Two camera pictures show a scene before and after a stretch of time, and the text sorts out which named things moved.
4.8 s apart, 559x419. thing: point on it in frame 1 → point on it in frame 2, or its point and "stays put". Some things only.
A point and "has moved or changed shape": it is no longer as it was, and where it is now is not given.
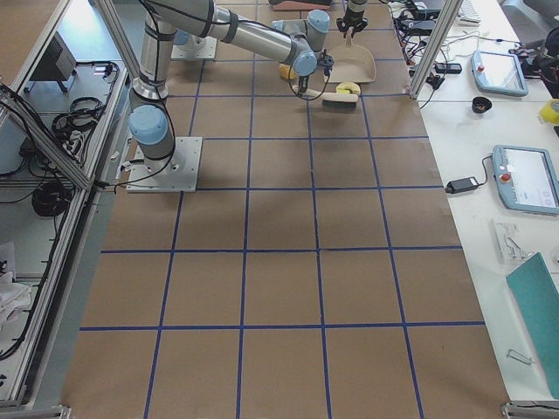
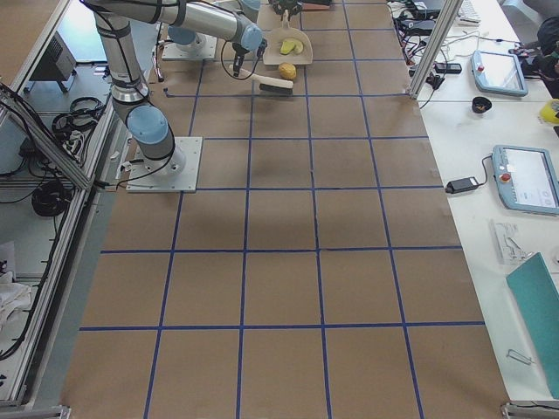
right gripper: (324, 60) → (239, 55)
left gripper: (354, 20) → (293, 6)
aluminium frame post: (451, 10) stays put
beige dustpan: (352, 64) has moved or changed shape
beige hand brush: (330, 101) → (268, 84)
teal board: (536, 296) stays put
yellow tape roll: (548, 113) stays put
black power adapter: (461, 184) stays put
